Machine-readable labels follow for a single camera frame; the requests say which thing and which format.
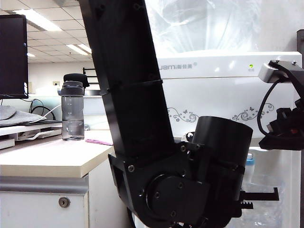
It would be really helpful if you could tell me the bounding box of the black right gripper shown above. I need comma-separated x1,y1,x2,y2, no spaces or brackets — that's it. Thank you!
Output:
258,99,304,151

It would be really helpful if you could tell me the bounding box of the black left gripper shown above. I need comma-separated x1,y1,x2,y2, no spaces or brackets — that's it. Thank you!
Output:
189,116,279,226

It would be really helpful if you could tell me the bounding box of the clear plastic mug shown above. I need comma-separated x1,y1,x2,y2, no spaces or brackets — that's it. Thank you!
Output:
241,174,285,228

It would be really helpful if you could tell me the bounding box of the white water dispenser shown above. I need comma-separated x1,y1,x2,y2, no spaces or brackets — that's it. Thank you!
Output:
154,51,302,228

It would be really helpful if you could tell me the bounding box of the plastic-wrapped water jug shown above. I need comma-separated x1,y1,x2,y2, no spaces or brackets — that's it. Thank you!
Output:
144,0,262,57

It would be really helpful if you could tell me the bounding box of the frosted glass desk partition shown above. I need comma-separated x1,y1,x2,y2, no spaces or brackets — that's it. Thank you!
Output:
28,94,112,131

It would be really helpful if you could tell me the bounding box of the grey transparent water bottle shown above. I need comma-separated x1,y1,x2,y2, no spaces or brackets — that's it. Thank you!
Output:
58,80,85,142

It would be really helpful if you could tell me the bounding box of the pink paper packet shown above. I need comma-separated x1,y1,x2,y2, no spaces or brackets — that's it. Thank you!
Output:
85,138,114,146

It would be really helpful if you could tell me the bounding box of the black chair headrest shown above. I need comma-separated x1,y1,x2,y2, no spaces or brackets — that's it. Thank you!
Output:
63,73,90,88

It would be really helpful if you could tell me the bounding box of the white drawer cabinet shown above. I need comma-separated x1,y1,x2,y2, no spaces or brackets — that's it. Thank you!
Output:
0,142,133,228

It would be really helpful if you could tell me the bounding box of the black laptop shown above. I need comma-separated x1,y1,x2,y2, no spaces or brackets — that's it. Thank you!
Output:
0,120,63,129

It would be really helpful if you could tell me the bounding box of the grey felt sleeve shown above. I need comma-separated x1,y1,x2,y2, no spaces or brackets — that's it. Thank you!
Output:
0,105,48,128

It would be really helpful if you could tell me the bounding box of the white monitor riser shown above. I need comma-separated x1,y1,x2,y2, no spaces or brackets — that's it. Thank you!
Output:
0,123,63,150

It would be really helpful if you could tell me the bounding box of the ceiling air vent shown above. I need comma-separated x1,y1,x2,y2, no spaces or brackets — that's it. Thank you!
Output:
53,0,81,7

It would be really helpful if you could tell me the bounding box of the black computer monitor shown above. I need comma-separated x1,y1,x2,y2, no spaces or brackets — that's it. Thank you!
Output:
0,14,29,100

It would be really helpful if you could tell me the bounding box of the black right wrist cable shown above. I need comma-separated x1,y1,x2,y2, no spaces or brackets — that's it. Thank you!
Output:
257,80,285,137

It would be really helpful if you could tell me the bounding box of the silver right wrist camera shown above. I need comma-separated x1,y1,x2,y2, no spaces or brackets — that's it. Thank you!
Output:
257,60,292,84

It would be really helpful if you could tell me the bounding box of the black wall rack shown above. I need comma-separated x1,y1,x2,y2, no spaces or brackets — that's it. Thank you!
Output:
82,67,98,85

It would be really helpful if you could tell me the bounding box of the white cable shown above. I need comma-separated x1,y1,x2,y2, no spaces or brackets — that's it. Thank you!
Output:
40,104,62,121

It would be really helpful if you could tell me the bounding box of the white wire stand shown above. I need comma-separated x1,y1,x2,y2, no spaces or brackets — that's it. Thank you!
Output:
18,129,63,141

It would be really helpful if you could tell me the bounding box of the black desk cable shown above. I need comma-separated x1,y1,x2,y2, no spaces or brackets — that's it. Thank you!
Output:
30,98,57,121

